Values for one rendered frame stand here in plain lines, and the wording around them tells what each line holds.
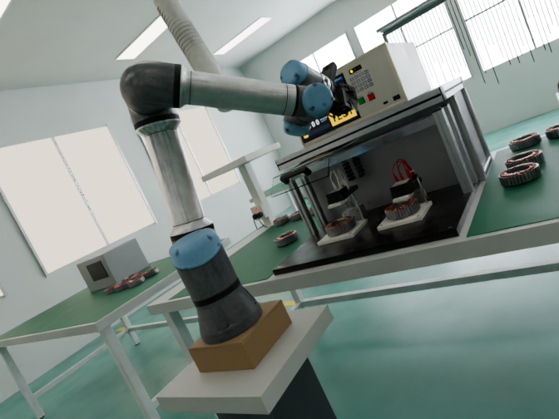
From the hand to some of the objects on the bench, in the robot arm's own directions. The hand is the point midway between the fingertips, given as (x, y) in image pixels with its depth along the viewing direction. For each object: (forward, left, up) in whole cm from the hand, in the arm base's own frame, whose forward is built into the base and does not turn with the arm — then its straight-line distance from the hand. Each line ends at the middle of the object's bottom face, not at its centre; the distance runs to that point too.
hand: (353, 101), depth 132 cm
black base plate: (-5, +8, -44) cm, 45 cm away
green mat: (+23, -54, -44) cm, 73 cm away
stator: (+28, -35, -44) cm, 63 cm away
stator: (-8, +20, -41) cm, 46 cm away
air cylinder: (+6, +22, -42) cm, 48 cm away
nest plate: (-6, -4, -42) cm, 42 cm away
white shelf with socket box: (+42, +104, -44) cm, 120 cm away
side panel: (+36, -20, -44) cm, 61 cm away
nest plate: (-8, +20, -42) cm, 47 cm away
